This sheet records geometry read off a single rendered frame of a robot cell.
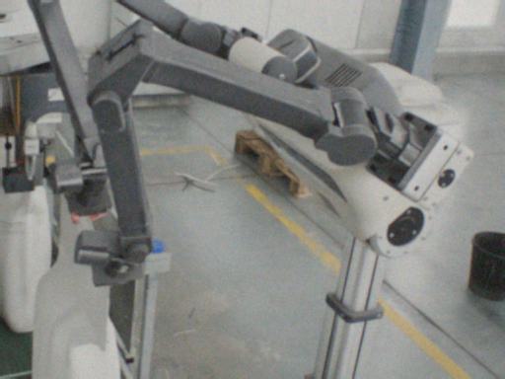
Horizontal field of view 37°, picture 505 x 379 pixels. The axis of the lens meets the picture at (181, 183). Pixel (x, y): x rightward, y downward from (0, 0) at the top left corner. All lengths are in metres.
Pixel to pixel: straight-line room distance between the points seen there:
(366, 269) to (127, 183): 0.72
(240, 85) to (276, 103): 0.07
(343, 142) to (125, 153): 0.33
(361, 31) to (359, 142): 6.36
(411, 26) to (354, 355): 6.07
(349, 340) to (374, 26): 5.94
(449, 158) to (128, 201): 0.53
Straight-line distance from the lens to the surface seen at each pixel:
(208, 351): 3.18
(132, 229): 1.31
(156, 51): 1.03
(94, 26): 6.28
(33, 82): 1.96
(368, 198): 1.45
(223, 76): 1.07
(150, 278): 2.19
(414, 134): 1.25
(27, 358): 2.48
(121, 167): 1.19
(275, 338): 3.33
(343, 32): 7.40
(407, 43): 7.77
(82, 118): 1.60
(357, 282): 1.77
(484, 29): 8.46
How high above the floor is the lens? 1.89
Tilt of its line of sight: 24 degrees down
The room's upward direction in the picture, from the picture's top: 6 degrees clockwise
